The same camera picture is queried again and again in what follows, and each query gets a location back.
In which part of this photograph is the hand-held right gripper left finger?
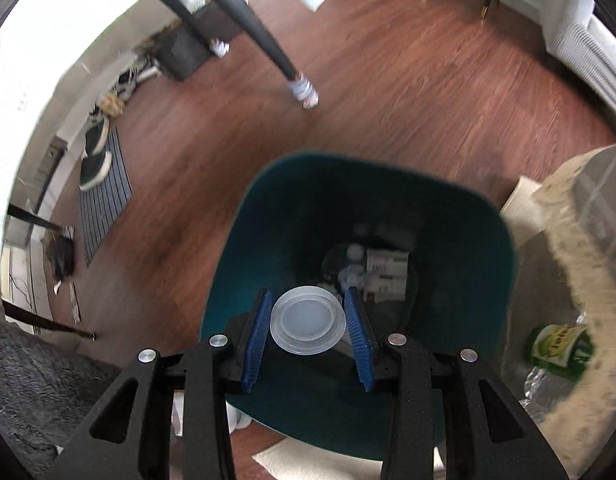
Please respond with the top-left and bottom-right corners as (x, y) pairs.
(45, 287), (274, 480)

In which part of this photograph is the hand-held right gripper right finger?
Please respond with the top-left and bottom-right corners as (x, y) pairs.
(344, 286), (566, 480)

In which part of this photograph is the teal trash bin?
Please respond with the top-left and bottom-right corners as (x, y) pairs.
(199, 152), (519, 461)

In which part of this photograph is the white carton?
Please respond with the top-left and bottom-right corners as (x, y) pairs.
(360, 249), (410, 303)

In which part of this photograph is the plastic bottle with green label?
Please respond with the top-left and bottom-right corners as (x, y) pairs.
(520, 322), (596, 426)

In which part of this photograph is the striped doormat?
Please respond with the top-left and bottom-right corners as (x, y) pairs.
(78, 127), (135, 268)

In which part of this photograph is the black metal furniture leg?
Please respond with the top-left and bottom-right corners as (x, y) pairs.
(0, 300), (96, 341)
(5, 202), (64, 231)

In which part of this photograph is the black bag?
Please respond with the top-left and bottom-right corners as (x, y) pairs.
(45, 232), (76, 281)

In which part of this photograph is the grey fluffy rug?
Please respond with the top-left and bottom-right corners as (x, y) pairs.
(0, 317), (119, 480)

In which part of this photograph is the black shoe with white sole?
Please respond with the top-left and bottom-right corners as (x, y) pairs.
(83, 117), (111, 158)
(79, 150), (113, 192)

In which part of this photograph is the black box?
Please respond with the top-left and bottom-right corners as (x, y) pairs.
(153, 25), (214, 81)

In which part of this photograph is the grey armchair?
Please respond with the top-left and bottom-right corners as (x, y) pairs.
(540, 0), (616, 126)

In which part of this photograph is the black wooden chair frame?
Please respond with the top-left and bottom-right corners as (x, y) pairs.
(153, 0), (301, 83)

